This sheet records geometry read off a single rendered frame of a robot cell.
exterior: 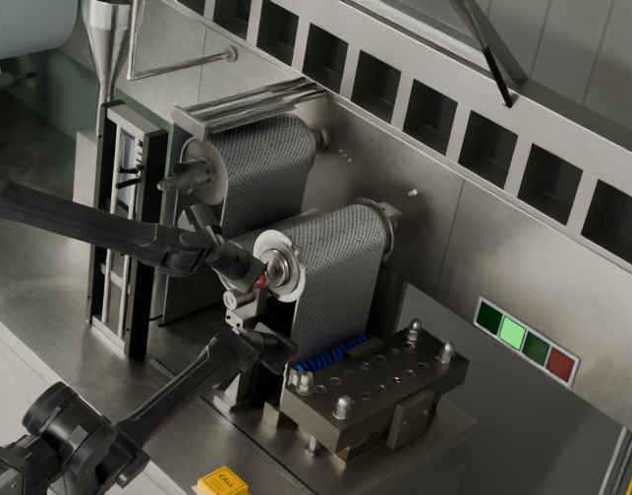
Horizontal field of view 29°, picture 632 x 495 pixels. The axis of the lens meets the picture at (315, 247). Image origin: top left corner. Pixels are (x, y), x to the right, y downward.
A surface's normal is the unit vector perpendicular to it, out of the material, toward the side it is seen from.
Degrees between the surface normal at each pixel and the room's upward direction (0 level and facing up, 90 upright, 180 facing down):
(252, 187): 92
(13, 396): 90
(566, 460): 0
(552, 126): 90
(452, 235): 90
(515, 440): 0
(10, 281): 0
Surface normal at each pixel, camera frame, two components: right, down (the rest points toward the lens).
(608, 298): -0.71, 0.28
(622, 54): -0.48, 0.40
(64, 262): 0.15, -0.83
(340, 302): 0.69, 0.48
